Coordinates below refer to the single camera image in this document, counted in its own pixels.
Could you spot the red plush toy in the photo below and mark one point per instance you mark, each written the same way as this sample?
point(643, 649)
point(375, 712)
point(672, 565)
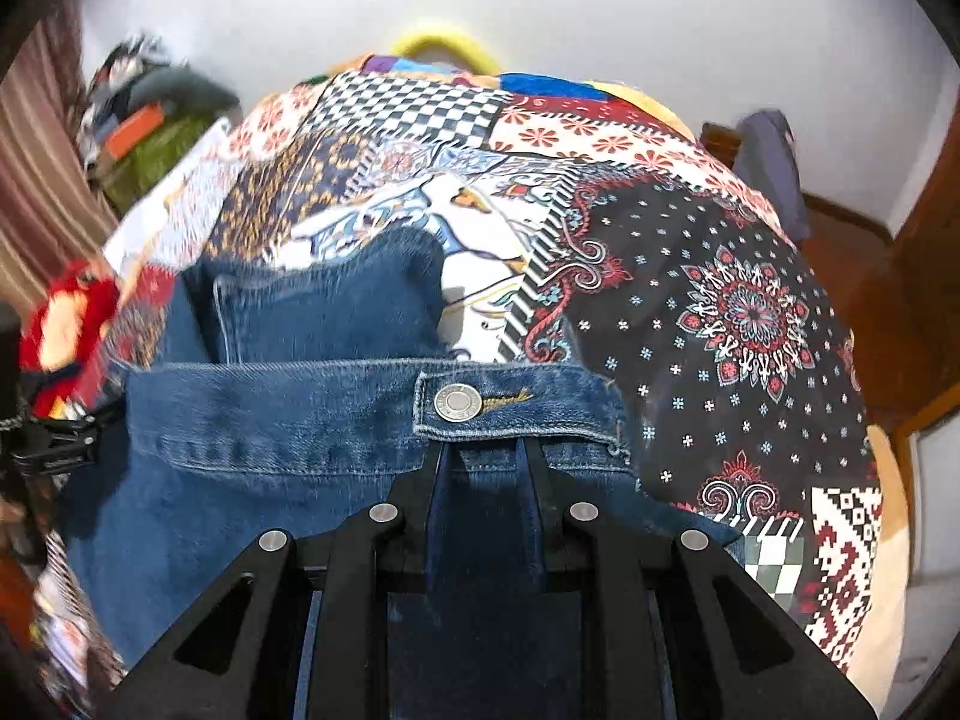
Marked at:
point(71, 330)

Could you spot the grey cushion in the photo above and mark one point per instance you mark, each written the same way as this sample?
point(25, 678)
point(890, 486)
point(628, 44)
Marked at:
point(187, 90)

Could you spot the blue denim jacket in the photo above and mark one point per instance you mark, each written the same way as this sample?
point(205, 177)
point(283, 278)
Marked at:
point(300, 420)

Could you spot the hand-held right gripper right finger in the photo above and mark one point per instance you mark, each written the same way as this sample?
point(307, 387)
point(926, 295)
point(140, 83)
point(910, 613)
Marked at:
point(544, 487)

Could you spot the striped brown curtain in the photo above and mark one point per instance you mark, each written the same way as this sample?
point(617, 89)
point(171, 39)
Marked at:
point(37, 165)

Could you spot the yellow plush toy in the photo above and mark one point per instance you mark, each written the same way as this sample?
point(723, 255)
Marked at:
point(442, 45)

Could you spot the wooden wardrobe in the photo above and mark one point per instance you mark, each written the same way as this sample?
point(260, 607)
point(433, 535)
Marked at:
point(926, 300)

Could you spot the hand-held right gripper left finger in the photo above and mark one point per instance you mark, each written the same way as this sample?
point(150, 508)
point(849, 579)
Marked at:
point(409, 495)

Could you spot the grey backpack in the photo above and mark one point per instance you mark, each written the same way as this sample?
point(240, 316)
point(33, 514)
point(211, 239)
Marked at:
point(769, 165)

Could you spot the green printed bag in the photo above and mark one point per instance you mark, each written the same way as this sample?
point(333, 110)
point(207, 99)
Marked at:
point(161, 161)

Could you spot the orange box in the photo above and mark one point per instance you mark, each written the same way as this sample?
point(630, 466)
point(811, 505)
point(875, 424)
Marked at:
point(135, 127)

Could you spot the patchwork printed blanket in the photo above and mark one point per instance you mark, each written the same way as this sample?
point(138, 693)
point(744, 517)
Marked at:
point(712, 315)

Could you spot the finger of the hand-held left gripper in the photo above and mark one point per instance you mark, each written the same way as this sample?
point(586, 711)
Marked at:
point(60, 442)

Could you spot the pile of mixed clothes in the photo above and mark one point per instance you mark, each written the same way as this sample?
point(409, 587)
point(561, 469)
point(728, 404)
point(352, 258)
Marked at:
point(112, 82)

